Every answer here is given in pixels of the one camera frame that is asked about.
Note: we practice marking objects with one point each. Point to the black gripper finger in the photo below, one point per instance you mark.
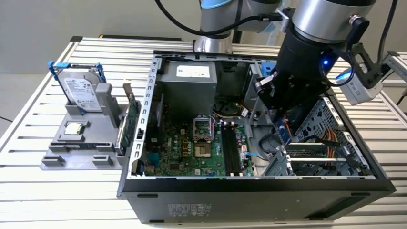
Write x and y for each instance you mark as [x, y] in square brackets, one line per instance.
[308, 95]
[276, 95]

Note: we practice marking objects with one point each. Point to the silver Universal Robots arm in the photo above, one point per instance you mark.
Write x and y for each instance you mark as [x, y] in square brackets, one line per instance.
[317, 19]

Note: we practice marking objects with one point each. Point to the black RAM slot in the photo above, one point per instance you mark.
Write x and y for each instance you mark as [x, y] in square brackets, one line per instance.
[234, 148]
[228, 148]

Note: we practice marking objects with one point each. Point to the silver metal drive cage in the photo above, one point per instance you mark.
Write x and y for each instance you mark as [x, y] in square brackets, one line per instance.
[250, 95]

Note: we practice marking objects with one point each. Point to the blue plastic drive latch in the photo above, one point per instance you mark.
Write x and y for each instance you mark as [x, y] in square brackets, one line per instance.
[266, 69]

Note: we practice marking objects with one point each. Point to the black cooler fan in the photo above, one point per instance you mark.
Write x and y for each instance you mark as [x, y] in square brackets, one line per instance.
[226, 109]

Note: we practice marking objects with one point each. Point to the grey disk bay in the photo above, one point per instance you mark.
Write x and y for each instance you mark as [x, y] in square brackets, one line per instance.
[304, 149]

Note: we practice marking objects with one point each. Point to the thin locking lever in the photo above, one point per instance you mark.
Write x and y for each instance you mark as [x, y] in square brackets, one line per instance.
[212, 130]

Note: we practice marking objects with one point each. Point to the grey power supply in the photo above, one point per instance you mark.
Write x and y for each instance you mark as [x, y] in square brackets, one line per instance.
[186, 95]

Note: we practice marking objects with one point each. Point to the aluminium side table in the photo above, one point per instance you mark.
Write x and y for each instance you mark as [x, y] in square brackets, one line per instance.
[399, 59]

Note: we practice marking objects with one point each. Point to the CPU socket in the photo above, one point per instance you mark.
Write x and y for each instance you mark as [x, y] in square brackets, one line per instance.
[202, 150]

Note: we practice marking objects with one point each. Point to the green motherboard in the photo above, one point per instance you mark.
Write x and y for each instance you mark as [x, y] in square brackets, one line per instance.
[170, 152]

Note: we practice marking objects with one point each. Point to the black PC case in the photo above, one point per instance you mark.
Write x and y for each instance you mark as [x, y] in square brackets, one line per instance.
[253, 205]

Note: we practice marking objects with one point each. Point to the blue expansion slot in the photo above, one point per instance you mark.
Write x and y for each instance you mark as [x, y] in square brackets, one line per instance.
[152, 159]

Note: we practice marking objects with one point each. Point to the green graphics card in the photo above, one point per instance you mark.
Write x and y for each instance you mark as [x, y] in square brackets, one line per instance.
[128, 128]

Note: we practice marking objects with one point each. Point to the grey parts rack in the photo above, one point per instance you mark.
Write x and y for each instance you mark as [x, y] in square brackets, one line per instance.
[94, 128]

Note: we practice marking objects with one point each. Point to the hard disk in blue carrier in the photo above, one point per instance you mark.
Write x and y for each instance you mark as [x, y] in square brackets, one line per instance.
[78, 90]

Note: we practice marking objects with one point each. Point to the silver CPU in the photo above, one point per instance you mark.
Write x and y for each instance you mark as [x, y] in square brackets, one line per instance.
[72, 129]

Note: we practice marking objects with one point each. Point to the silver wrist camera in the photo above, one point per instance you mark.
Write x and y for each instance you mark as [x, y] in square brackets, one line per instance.
[359, 93]
[284, 21]

